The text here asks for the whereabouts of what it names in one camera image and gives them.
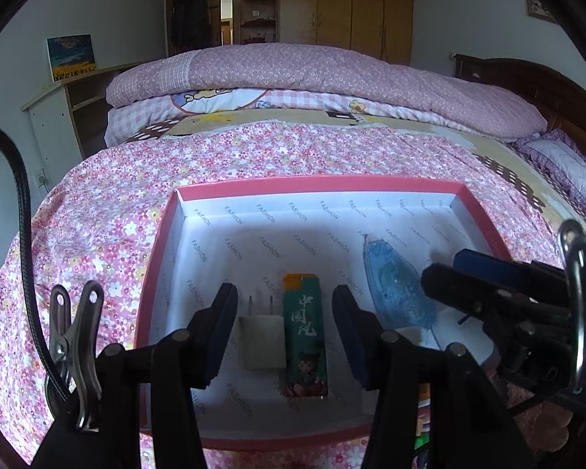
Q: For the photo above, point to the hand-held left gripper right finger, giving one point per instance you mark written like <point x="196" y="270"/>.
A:
<point x="351" y="337"/>

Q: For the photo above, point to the purple frilled pillow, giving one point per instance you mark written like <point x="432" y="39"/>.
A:
<point x="566" y="166"/>

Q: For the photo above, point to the green lighter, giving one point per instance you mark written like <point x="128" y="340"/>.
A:
<point x="303" y="332"/>

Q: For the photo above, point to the blue correction tape dispenser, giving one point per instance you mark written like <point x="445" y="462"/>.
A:
<point x="395" y="283"/>

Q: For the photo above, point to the pink folded quilt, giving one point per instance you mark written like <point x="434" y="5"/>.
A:
<point x="322" y="73"/>

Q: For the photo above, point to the wooden open cabinet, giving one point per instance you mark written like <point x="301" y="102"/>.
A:
<point x="263" y="10"/>

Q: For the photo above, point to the white charger plug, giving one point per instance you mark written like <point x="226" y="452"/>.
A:
<point x="261" y="342"/>

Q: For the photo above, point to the wooden wardrobe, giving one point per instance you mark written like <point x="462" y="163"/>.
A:
<point x="346" y="5"/>

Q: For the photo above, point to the dark hanging clothes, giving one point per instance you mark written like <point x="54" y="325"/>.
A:
<point x="190" y="19"/>

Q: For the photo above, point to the wall outlet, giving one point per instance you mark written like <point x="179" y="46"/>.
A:
<point x="41" y="179"/>

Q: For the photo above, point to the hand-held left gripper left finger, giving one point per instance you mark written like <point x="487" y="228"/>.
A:
<point x="222" y="325"/>

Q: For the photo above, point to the white wooden shelf unit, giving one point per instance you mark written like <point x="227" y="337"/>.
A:
<point x="53" y="122"/>

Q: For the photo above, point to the dark wooden headboard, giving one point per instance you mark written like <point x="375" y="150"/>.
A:
<point x="542" y="83"/>

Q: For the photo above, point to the landscape painting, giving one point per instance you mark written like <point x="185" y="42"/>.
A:
<point x="71" y="58"/>

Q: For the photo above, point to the framed wall picture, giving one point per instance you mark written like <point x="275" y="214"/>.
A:
<point x="539" y="7"/>

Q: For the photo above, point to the pink floral bedsheet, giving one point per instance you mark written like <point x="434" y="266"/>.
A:
<point x="102" y="205"/>

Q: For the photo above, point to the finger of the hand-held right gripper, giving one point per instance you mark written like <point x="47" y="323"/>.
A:
<point x="486" y="263"/>
<point x="449" y="286"/>

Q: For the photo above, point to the pink shallow cardboard box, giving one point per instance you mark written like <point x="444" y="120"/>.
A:
<point x="273" y="234"/>

